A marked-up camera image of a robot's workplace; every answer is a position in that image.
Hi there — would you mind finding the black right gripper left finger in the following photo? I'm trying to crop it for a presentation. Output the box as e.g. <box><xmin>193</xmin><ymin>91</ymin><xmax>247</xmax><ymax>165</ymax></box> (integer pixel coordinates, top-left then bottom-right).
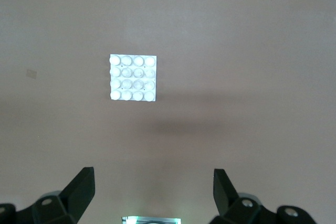
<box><xmin>0</xmin><ymin>166</ymin><xmax>96</xmax><ymax>224</ymax></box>

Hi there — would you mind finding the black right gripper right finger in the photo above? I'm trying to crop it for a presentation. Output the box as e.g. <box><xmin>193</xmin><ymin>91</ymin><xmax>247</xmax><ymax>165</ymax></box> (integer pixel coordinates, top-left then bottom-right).
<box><xmin>209</xmin><ymin>168</ymin><xmax>319</xmax><ymax>224</ymax></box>

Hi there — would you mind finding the white studded base plate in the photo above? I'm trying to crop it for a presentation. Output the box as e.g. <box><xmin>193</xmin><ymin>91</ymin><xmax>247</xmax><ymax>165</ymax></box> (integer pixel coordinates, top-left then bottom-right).
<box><xmin>109</xmin><ymin>54</ymin><xmax>158</xmax><ymax>102</ymax></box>

